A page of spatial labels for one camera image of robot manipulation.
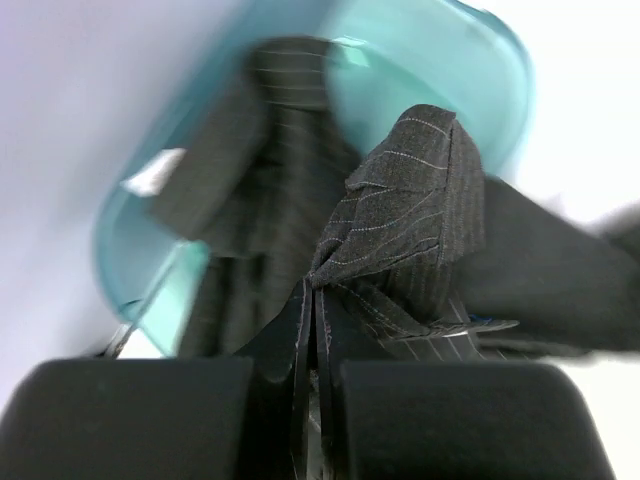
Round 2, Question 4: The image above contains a black pinstriped shirt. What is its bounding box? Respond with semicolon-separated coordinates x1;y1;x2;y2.
150;37;639;479

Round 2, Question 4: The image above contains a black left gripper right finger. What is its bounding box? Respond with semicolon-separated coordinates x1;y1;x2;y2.
339;361;614;480

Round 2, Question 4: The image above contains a teal plastic tray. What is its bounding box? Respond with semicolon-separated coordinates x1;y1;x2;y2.
95;1;535;358

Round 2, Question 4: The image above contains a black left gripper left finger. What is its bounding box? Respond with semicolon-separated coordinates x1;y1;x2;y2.
1;358;253;479

